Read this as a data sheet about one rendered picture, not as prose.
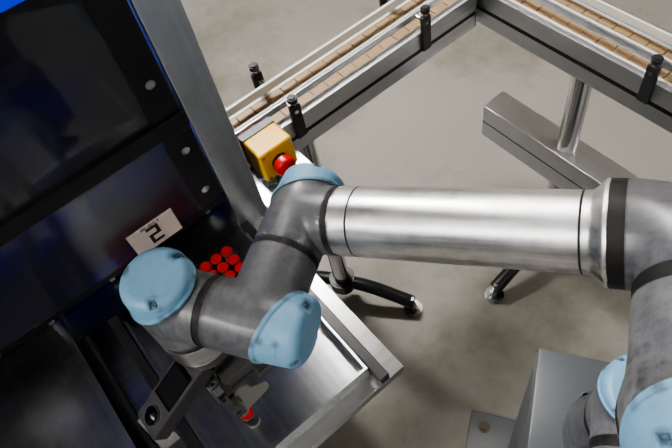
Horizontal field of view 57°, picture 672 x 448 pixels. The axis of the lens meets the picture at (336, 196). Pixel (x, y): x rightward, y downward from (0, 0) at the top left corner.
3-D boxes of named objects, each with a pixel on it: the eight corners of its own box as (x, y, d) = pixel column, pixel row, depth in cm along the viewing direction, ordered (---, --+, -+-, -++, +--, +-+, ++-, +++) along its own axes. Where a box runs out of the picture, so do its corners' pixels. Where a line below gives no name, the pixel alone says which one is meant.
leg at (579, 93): (522, 241, 199) (557, 60, 138) (541, 225, 202) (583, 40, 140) (545, 259, 194) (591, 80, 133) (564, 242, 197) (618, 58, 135)
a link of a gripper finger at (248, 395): (282, 403, 88) (263, 375, 81) (249, 432, 87) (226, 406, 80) (271, 388, 90) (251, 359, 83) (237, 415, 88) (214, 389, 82)
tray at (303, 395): (132, 330, 109) (123, 321, 106) (252, 242, 116) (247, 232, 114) (235, 491, 91) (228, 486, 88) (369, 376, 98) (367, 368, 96)
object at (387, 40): (246, 195, 128) (224, 146, 115) (207, 155, 136) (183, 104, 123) (480, 29, 147) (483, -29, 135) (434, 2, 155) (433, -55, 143)
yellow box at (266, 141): (246, 161, 118) (236, 136, 112) (277, 140, 120) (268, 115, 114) (269, 184, 114) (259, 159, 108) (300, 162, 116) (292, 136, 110)
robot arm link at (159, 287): (173, 321, 57) (96, 301, 60) (210, 365, 66) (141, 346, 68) (208, 249, 61) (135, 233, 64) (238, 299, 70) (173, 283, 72)
